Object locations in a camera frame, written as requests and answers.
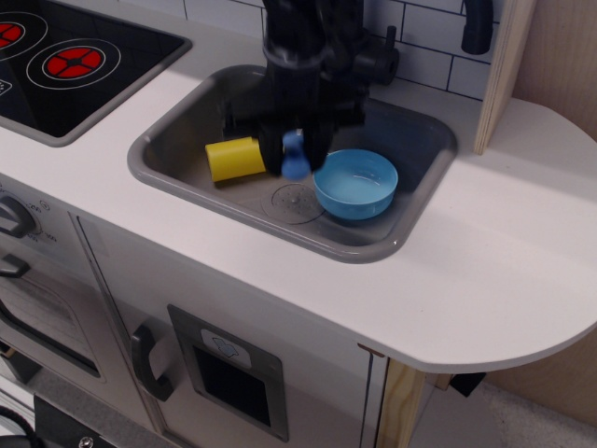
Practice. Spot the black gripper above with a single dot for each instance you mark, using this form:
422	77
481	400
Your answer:
319	103

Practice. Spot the blue handled grey spoon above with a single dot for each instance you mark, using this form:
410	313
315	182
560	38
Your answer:
295	165

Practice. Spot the blue plastic bowl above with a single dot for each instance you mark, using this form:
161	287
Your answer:
355	184

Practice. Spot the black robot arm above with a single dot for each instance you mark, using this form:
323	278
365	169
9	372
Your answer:
306	35

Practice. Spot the grey plastic sink basin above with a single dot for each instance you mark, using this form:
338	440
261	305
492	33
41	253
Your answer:
170	156

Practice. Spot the yellow squeeze bottle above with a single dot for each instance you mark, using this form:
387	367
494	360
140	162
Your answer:
234	158

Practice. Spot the black toy faucet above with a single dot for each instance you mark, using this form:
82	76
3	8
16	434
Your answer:
445	45

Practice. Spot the black toy stovetop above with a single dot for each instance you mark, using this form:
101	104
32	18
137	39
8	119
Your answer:
64	68

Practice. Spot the grey ice dispenser panel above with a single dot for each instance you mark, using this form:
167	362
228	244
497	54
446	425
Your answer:
233	373

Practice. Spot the light wood side panel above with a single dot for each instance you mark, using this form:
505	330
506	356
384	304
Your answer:
509	47

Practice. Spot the grey oven knob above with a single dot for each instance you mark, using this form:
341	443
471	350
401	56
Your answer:
16	221

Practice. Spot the dark grey cabinet door handle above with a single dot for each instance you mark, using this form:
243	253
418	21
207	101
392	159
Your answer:
142	343

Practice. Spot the grey oven door handle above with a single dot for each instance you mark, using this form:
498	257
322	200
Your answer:
13	267

